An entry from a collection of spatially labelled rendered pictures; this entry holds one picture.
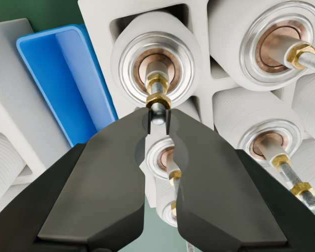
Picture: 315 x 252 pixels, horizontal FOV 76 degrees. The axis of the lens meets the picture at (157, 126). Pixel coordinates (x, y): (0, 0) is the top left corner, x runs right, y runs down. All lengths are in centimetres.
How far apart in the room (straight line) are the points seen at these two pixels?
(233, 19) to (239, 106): 11
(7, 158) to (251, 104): 38
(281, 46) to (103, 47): 20
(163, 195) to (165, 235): 61
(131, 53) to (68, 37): 29
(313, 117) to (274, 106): 8
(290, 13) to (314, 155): 24
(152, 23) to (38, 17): 34
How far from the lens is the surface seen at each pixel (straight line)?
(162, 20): 20
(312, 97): 35
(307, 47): 20
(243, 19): 22
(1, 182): 40
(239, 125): 26
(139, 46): 20
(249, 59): 22
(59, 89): 45
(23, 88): 43
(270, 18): 22
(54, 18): 49
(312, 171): 39
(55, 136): 47
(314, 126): 34
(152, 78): 17
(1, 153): 41
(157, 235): 94
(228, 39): 22
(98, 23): 28
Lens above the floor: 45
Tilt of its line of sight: 57 degrees down
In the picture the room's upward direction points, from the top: 179 degrees clockwise
